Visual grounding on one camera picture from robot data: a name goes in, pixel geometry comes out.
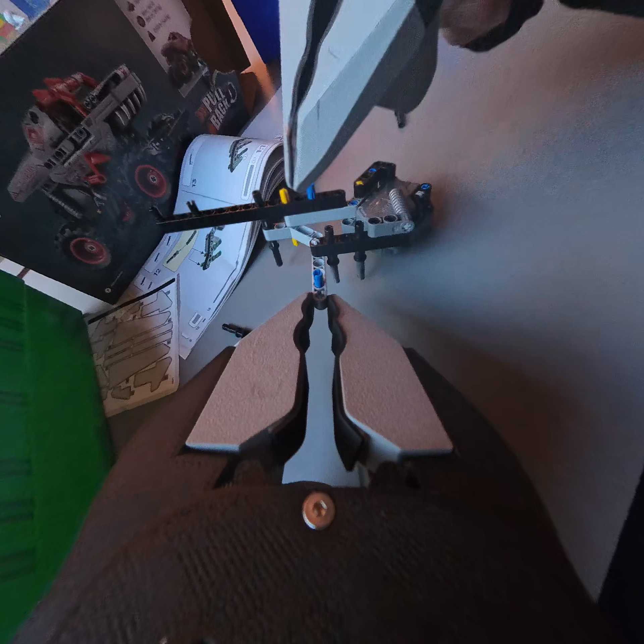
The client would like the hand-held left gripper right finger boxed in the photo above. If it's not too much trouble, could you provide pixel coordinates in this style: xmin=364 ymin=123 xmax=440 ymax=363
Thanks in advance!
xmin=326 ymin=293 xmax=454 ymax=472

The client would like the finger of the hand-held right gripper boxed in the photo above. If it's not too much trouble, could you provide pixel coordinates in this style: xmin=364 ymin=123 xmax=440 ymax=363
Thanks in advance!
xmin=288 ymin=0 xmax=439 ymax=191
xmin=278 ymin=0 xmax=316 ymax=144

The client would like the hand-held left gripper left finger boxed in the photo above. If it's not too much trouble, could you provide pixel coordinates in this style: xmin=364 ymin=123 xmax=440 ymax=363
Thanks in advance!
xmin=185 ymin=293 xmax=316 ymax=452

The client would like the black and grey lego chassis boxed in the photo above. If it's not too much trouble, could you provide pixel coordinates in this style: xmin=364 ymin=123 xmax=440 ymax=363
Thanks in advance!
xmin=153 ymin=160 xmax=436 ymax=309

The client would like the lego sticker sheet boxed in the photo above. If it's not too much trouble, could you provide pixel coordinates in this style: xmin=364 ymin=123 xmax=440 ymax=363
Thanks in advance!
xmin=85 ymin=274 xmax=182 ymax=418

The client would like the lego instruction booklet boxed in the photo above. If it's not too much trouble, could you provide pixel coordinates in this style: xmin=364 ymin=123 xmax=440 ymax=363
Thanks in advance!
xmin=170 ymin=133 xmax=288 ymax=359

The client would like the lego monster truck box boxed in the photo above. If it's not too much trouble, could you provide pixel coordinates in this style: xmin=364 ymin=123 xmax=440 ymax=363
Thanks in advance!
xmin=0 ymin=0 xmax=252 ymax=304

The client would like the person's right hand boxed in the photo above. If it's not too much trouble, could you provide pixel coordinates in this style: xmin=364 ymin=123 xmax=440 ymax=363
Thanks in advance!
xmin=441 ymin=0 xmax=506 ymax=49

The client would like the green plastic bin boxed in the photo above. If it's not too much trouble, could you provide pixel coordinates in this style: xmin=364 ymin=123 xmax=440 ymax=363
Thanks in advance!
xmin=0 ymin=269 xmax=115 ymax=644

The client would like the colourful printed box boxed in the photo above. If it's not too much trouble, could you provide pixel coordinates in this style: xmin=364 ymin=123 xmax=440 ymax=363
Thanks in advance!
xmin=0 ymin=0 xmax=45 ymax=55

